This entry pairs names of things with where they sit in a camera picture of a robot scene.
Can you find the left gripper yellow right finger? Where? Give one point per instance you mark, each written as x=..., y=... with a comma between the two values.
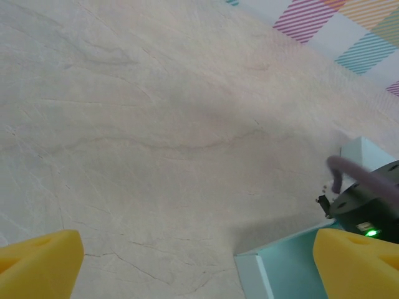
x=358, y=268

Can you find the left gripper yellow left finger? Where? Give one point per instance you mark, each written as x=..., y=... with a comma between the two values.
x=37, y=268

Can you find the teal paper box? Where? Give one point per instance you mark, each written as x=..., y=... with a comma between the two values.
x=280, y=264

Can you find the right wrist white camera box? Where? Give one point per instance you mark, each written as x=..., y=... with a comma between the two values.
x=327, y=191

